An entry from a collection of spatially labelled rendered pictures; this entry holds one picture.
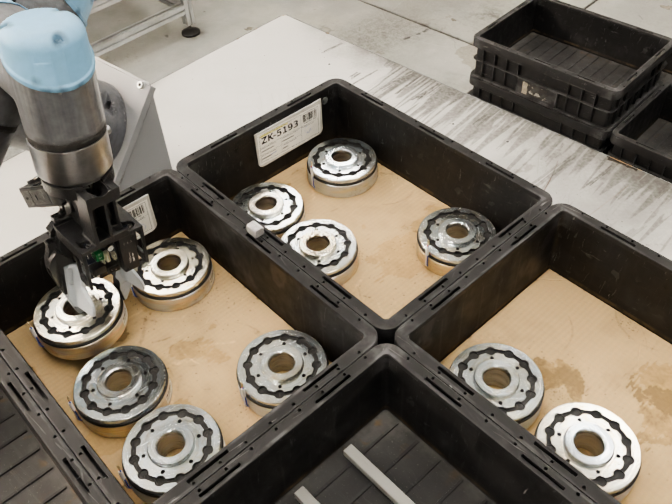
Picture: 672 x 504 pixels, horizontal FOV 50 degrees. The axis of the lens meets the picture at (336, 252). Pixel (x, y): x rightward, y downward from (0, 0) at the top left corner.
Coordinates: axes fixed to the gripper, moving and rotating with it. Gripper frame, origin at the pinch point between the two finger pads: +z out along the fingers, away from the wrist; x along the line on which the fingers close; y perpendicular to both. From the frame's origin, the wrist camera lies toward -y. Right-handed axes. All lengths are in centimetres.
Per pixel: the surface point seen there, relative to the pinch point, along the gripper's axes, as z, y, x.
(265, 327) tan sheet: 2.9, 14.7, 13.3
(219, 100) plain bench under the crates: 12, -47, 50
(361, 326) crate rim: -7.4, 28.7, 15.2
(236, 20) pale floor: 72, -184, 155
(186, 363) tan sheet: 3.9, 12.3, 3.3
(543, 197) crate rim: -10, 30, 45
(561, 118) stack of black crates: 27, -9, 123
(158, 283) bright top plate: 0.4, 2.1, 6.6
